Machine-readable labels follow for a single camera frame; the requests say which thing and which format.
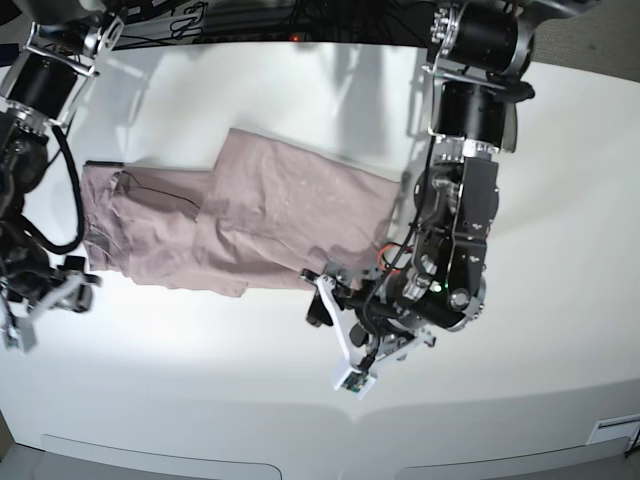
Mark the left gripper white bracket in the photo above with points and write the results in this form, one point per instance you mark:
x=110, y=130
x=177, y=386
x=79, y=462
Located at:
x=369, y=333

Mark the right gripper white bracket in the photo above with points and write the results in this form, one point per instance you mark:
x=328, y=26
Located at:
x=30, y=290

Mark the mauve T-shirt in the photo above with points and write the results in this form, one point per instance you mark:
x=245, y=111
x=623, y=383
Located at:
x=263, y=213

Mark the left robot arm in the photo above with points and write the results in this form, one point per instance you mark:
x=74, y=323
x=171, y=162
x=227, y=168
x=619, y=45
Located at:
x=435, y=279

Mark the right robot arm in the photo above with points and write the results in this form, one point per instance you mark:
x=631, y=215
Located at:
x=68, y=43

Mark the white label sticker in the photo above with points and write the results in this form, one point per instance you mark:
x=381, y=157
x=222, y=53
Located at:
x=625, y=427

